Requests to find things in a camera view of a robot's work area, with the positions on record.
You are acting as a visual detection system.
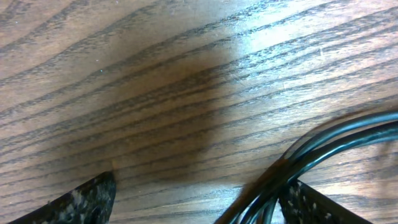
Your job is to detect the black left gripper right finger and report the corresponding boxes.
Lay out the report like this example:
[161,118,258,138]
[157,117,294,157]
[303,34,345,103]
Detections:
[279,180,371,224]

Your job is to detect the black cable bundle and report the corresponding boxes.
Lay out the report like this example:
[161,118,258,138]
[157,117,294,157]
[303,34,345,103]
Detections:
[213,108,398,224]

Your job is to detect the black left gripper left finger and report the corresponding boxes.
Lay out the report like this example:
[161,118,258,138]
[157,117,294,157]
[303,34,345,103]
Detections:
[11,171,116,224]

